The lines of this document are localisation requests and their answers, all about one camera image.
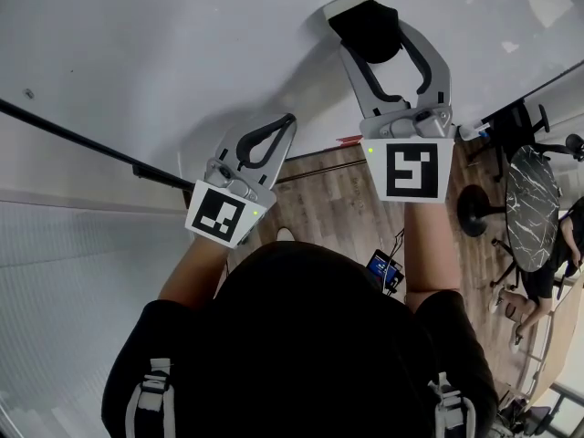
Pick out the black marble round table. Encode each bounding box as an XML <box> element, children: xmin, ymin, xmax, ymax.
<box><xmin>457</xmin><ymin>143</ymin><xmax>561</xmax><ymax>273</ymax></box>

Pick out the black star chair base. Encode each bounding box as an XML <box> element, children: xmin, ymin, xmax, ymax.
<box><xmin>490</xmin><ymin>237</ymin><xmax>526</xmax><ymax>291</ymax></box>

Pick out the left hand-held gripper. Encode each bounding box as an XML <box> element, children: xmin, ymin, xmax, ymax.
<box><xmin>184</xmin><ymin>112</ymin><xmax>298</xmax><ymax>251</ymax></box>

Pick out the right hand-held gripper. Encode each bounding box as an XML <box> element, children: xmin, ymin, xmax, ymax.
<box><xmin>340</xmin><ymin>19</ymin><xmax>458</xmax><ymax>205</ymax></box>

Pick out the person's right forearm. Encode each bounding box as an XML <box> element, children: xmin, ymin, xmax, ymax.
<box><xmin>403</xmin><ymin>198</ymin><xmax>462</xmax><ymax>314</ymax></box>

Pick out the black window frame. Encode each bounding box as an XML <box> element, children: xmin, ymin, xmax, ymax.
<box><xmin>524</xmin><ymin>381</ymin><xmax>584</xmax><ymax>438</ymax></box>

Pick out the black device with blue screen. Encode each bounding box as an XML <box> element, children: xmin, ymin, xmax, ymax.
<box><xmin>364</xmin><ymin>248</ymin><xmax>406</xmax><ymax>296</ymax></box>

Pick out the black office chair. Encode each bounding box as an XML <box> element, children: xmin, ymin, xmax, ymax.
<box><xmin>469</xmin><ymin>102</ymin><xmax>549</xmax><ymax>182</ymax></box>
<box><xmin>533</xmin><ymin>132</ymin><xmax>584</xmax><ymax>162</ymax></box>

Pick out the light wooden desk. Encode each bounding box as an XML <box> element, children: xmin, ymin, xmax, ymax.
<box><xmin>524</xmin><ymin>280</ymin><xmax>584</xmax><ymax>410</ymax></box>

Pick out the white and black whiteboard eraser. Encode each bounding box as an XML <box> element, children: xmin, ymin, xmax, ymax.
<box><xmin>322</xmin><ymin>0</ymin><xmax>402</xmax><ymax>66</ymax></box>

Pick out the whiteboard on black stand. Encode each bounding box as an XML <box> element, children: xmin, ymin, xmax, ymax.
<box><xmin>0</xmin><ymin>0</ymin><xmax>584</xmax><ymax>191</ymax></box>

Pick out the person's left forearm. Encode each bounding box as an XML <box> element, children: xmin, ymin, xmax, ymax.
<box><xmin>157</xmin><ymin>235</ymin><xmax>232</xmax><ymax>309</ymax></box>

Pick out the person's black shirt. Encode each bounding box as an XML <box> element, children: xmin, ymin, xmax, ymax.
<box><xmin>100</xmin><ymin>240</ymin><xmax>498</xmax><ymax>438</ymax></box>

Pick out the grey black shoulder strap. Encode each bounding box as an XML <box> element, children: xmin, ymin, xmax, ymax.
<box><xmin>125</xmin><ymin>358</ymin><xmax>177</xmax><ymax>438</ymax></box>
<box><xmin>428</xmin><ymin>371</ymin><xmax>478</xmax><ymax>438</ymax></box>

